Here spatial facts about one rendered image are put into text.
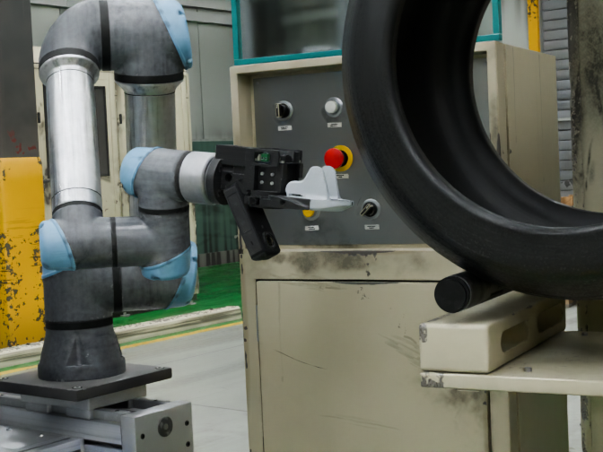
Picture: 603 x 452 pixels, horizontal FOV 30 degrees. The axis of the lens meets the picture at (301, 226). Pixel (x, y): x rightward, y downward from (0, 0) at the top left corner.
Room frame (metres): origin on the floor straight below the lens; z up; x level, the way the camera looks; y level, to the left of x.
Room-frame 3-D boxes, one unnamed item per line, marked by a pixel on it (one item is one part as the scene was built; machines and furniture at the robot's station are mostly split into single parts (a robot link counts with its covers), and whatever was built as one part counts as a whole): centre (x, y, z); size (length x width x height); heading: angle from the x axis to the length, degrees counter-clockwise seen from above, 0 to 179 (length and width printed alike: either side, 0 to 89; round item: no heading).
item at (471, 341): (1.50, -0.26, 0.84); 0.36 x 0.09 x 0.06; 152
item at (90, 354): (1.96, 0.40, 0.77); 0.15 x 0.15 x 0.10
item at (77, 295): (1.96, 0.39, 0.88); 0.13 x 0.12 x 0.14; 101
